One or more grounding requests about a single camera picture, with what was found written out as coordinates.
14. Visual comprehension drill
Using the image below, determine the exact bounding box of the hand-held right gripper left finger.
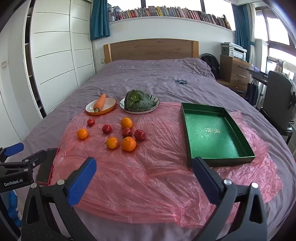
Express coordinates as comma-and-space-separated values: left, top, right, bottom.
21, 157, 97, 241

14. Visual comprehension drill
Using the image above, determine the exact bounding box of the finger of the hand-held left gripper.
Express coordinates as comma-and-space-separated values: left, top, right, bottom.
14, 149, 50, 173
0, 142, 25, 163

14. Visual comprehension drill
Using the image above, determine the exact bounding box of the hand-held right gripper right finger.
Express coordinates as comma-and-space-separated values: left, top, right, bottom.
191, 157, 269, 241

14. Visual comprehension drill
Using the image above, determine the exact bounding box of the green shallow box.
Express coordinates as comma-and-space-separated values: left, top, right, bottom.
180, 102, 256, 171

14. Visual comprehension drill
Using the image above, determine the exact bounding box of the large orange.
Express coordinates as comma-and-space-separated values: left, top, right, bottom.
121, 136, 137, 152

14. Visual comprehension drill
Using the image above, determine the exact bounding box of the person's left hand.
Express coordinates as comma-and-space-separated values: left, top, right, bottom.
8, 191, 22, 229

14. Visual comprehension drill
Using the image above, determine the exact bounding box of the smartphone in red case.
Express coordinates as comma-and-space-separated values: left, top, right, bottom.
35, 148, 59, 186

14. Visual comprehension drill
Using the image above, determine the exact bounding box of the pink plastic sheet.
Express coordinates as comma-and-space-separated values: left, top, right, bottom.
53, 101, 284, 229

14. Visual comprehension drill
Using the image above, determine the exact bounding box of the carrot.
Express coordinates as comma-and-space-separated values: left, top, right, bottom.
93, 93, 106, 113

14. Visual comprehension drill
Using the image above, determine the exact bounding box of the orange oval dish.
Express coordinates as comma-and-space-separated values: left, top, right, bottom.
85, 97, 117, 116

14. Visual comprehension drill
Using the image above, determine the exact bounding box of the white patterned plate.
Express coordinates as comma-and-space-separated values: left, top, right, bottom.
119, 95, 160, 114

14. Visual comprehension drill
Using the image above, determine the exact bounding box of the bok choy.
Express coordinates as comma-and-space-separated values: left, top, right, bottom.
124, 90, 154, 111

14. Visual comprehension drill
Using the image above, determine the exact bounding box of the black bag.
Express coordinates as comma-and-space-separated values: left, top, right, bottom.
245, 80, 259, 107

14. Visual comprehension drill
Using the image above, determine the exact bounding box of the white wardrobe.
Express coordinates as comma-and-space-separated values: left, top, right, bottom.
24, 0, 95, 118

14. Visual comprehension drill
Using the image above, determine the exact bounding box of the grey chair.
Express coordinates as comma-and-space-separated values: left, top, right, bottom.
259, 71, 296, 144

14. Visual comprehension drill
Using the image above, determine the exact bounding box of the wooden dresser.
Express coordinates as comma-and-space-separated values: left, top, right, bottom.
219, 55, 251, 98

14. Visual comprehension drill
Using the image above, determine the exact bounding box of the black backpack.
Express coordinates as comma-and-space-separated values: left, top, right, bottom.
201, 53, 220, 79

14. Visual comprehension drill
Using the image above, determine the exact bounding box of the purple bed cover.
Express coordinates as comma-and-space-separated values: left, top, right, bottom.
17, 57, 296, 241

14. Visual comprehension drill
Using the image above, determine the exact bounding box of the white printer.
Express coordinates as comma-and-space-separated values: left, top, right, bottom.
221, 42, 247, 61

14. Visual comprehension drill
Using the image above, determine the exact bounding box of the wooden headboard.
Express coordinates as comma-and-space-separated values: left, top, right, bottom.
103, 38, 199, 65

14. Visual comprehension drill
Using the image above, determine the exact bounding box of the teal curtain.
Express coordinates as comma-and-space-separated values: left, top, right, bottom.
232, 3, 253, 63
90, 0, 111, 41

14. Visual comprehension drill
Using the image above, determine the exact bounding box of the row of books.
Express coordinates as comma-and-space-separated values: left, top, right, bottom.
108, 6, 232, 30

